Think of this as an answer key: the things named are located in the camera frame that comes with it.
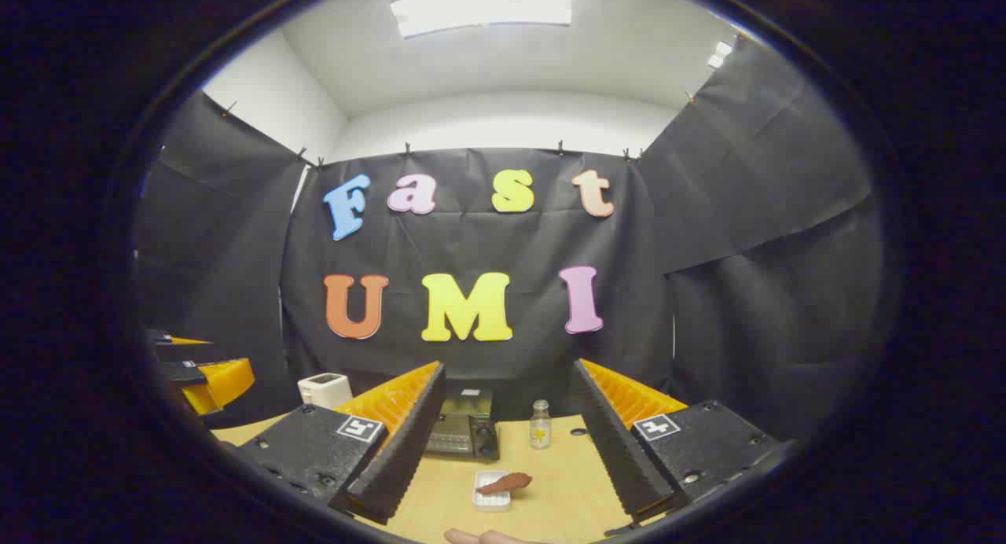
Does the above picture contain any black electric oven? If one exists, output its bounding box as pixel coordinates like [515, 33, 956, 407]
[424, 387, 501, 461]

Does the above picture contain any clear glass bottle yellow label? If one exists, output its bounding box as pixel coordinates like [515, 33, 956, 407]
[529, 399, 553, 450]

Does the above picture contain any white toaster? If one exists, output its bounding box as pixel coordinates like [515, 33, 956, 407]
[297, 373, 354, 410]

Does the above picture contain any black backdrop cloth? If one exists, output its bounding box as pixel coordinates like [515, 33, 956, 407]
[134, 37, 885, 443]

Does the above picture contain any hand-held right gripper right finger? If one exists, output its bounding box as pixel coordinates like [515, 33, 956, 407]
[571, 358, 779, 523]

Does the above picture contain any reddish brown meat piece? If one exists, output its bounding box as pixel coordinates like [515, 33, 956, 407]
[476, 472, 534, 496]

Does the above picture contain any white plastic tray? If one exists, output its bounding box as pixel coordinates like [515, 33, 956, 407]
[472, 470, 512, 513]

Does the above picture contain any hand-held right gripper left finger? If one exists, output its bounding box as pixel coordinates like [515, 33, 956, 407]
[236, 361, 447, 527]

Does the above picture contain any rectangular ceiling light panel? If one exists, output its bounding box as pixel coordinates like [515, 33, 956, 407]
[391, 0, 575, 39]

